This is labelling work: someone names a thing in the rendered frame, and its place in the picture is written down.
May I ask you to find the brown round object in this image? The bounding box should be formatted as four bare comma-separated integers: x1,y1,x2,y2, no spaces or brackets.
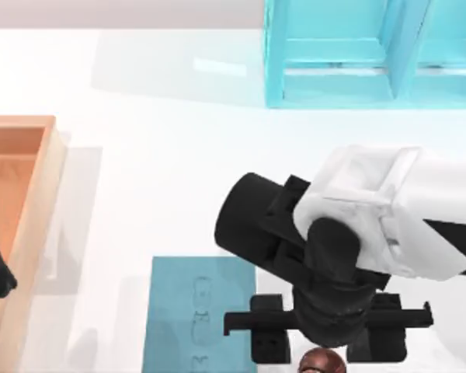
297,347,348,373

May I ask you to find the blue book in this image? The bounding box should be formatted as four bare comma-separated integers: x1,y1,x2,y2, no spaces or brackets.
141,255,258,373

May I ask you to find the salmon-coloured shallow box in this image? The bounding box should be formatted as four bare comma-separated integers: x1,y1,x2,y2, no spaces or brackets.
0,115,68,373

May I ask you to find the light blue rack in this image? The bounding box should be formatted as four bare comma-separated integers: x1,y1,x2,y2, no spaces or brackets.
262,0,466,110

